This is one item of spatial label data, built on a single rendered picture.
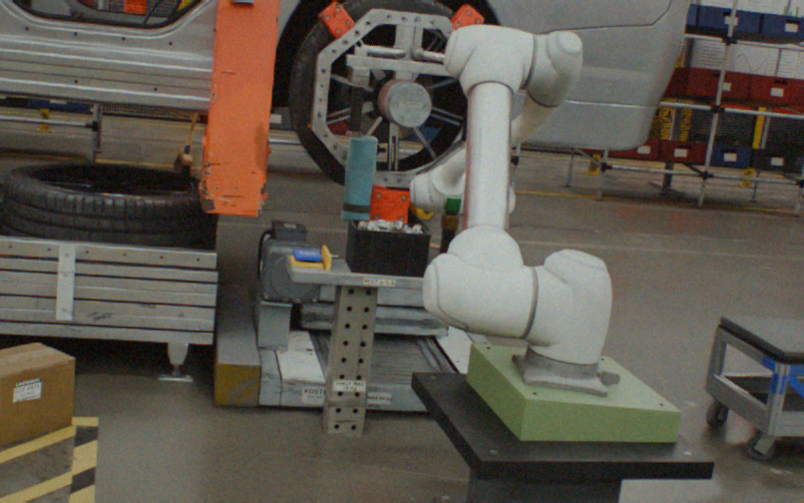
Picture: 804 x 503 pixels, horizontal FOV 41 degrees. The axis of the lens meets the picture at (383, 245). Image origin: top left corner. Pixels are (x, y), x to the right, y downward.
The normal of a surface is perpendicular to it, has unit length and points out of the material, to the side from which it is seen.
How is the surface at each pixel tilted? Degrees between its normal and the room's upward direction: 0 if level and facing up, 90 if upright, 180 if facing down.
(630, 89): 91
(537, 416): 90
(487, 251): 48
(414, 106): 90
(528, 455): 0
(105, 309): 90
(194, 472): 0
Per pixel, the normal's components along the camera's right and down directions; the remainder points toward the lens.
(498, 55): 0.12, -0.34
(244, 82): 0.17, 0.22
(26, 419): 0.80, 0.21
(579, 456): 0.11, -0.97
